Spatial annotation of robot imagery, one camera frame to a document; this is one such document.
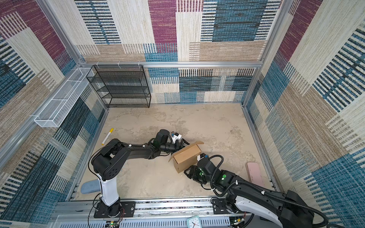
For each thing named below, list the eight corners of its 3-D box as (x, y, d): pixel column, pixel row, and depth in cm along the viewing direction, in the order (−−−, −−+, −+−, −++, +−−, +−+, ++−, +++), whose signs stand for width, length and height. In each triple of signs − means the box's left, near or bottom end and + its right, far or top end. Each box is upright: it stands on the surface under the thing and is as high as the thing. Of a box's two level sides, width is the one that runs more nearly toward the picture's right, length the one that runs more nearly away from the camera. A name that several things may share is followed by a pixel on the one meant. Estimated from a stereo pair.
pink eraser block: (250, 186, 82) (253, 185, 80) (244, 163, 91) (246, 161, 88) (263, 186, 82) (266, 185, 80) (256, 163, 91) (258, 161, 88)
